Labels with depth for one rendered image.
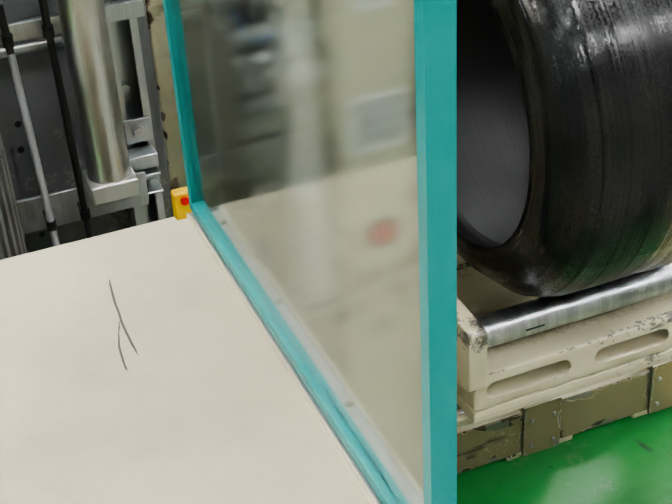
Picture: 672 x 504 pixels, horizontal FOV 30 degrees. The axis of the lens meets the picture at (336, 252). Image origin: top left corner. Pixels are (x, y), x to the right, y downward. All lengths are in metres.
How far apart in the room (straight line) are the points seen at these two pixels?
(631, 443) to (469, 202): 1.14
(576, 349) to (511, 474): 1.10
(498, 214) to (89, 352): 0.95
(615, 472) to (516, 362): 1.16
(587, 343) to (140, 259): 0.75
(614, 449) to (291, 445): 1.97
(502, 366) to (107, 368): 0.75
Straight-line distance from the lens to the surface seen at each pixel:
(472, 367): 1.64
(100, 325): 1.13
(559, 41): 1.47
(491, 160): 1.97
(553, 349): 1.73
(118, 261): 1.21
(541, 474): 2.82
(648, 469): 2.86
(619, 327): 1.79
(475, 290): 1.95
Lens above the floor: 1.90
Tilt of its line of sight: 32 degrees down
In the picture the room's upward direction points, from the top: 4 degrees counter-clockwise
